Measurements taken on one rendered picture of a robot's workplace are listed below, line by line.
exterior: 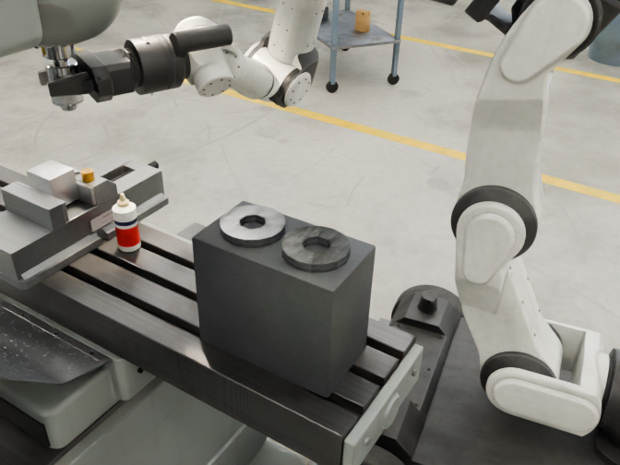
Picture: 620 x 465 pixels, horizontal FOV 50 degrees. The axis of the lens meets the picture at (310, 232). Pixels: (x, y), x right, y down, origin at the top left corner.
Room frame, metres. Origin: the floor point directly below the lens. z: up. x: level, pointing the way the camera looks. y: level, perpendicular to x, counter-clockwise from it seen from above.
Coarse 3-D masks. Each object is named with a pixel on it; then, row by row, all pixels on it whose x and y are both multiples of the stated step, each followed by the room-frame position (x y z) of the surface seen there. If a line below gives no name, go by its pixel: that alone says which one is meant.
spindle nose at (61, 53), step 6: (48, 48) 0.93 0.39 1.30; (54, 48) 0.93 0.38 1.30; (60, 48) 0.93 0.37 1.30; (66, 48) 0.94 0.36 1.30; (72, 48) 0.95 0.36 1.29; (42, 54) 0.94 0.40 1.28; (48, 54) 0.93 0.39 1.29; (54, 54) 0.93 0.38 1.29; (60, 54) 0.93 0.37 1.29; (66, 54) 0.94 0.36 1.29; (72, 54) 0.95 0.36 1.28
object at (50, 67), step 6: (72, 60) 0.96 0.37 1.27; (48, 66) 0.94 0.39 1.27; (54, 66) 0.93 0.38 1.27; (60, 66) 0.94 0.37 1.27; (66, 66) 0.94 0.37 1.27; (72, 66) 0.94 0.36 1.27; (48, 72) 0.94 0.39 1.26; (54, 72) 0.93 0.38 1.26; (60, 72) 0.93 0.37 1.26; (66, 72) 0.94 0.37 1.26
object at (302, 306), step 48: (192, 240) 0.73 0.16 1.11; (240, 240) 0.71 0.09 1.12; (288, 240) 0.71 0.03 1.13; (336, 240) 0.72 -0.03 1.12; (240, 288) 0.69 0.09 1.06; (288, 288) 0.66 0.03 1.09; (336, 288) 0.63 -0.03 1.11; (240, 336) 0.70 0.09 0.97; (288, 336) 0.66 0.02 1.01; (336, 336) 0.64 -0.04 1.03; (336, 384) 0.65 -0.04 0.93
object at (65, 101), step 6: (72, 72) 0.94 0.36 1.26; (78, 72) 0.96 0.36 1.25; (48, 78) 0.94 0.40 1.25; (54, 78) 0.93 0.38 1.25; (66, 96) 0.93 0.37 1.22; (72, 96) 0.94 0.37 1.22; (78, 96) 0.95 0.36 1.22; (54, 102) 0.94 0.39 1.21; (60, 102) 0.93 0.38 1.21; (66, 102) 0.93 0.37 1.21; (72, 102) 0.94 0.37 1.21; (78, 102) 0.94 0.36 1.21
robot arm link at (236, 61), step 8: (184, 24) 1.09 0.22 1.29; (192, 24) 1.09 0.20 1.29; (200, 24) 1.09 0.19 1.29; (208, 24) 1.10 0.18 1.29; (216, 24) 1.14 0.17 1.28; (224, 48) 1.15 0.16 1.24; (232, 48) 1.15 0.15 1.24; (232, 56) 1.15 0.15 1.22; (240, 56) 1.15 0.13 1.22; (232, 64) 1.14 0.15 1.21; (240, 64) 1.14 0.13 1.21; (232, 72) 1.13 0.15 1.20; (240, 72) 1.13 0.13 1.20; (240, 80) 1.14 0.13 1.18
